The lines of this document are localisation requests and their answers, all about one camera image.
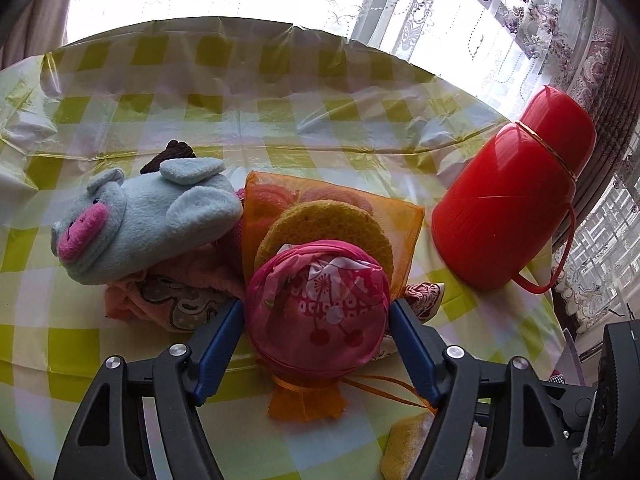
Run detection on red thermos flask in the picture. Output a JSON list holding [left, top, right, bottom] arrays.
[[431, 86, 598, 295]]

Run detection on pink round printed pouch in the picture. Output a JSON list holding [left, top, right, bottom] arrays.
[[244, 240, 392, 376]]

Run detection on orange mesh bag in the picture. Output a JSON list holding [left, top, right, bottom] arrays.
[[242, 170, 436, 423]]

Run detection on beige curtain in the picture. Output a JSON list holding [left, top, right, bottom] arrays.
[[15, 0, 76, 46]]

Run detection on red patterned small cloth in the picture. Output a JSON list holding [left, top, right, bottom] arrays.
[[404, 282, 448, 322]]

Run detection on mauve patterned pleated curtain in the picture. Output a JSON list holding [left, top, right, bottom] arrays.
[[550, 25, 640, 211]]

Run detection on green checkered plastic tablecloth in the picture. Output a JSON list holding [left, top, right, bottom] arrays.
[[0, 15, 566, 480]]

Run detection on peach cartoon print cloth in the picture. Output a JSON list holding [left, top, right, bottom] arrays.
[[104, 217, 251, 333]]

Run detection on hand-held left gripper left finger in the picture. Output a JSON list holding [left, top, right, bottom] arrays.
[[52, 300, 244, 480]]

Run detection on yellow round sponge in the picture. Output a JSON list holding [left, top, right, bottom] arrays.
[[254, 200, 395, 286]]

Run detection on blue-grey plush animal toy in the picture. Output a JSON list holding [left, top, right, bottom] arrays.
[[50, 157, 244, 286]]

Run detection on yellow square sponge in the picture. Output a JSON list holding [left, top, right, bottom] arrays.
[[380, 417, 441, 480]]

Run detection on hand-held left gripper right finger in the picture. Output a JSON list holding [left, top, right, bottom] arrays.
[[389, 299, 583, 480]]

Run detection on brown knitted piece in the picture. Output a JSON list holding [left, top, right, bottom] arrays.
[[140, 140, 197, 176]]

